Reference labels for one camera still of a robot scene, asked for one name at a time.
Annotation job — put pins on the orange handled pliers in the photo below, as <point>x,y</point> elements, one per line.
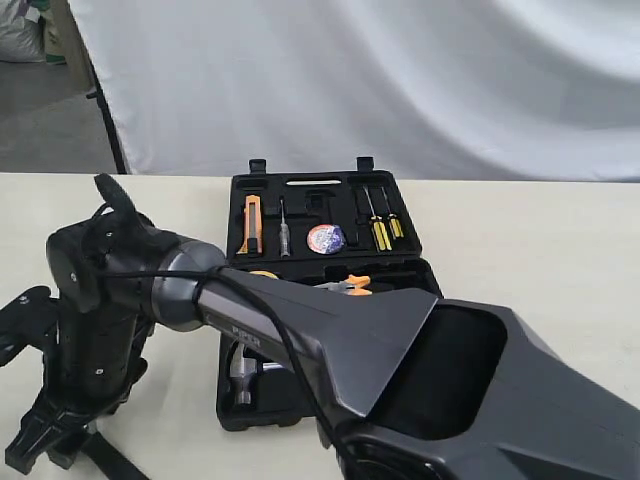
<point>352,285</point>

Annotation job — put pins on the clear test pen screwdriver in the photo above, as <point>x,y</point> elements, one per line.
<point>284,233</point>

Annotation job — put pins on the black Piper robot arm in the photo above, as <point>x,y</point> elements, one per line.
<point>404,384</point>

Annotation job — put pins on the white backdrop cloth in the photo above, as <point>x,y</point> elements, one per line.
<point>430,89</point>

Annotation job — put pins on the orange utility knife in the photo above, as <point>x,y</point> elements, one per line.
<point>252,243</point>

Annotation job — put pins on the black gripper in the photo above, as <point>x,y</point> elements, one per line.
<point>91,361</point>

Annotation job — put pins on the long yellow black screwdriver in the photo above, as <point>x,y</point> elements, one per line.
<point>379,231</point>

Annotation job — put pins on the yellow tape measure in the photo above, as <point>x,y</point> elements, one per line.
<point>265,273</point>

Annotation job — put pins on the adjustable wrench black handle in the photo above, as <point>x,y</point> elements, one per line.
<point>111,462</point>

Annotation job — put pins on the wrist camera with black bracket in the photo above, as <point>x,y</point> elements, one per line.
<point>29,320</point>

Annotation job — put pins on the black backdrop stand pole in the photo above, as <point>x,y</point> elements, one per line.
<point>85,76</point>

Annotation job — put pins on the black plastic tool case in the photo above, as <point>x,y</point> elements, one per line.
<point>310,228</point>

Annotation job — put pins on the black electrical tape roll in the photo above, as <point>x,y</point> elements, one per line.
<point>326,239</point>

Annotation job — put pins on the claw hammer black grip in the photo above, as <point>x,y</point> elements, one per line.
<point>242,372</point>

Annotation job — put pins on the white sack in background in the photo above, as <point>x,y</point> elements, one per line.
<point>21,35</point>

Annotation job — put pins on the short yellow black screwdriver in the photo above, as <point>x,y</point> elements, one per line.
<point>393,220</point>

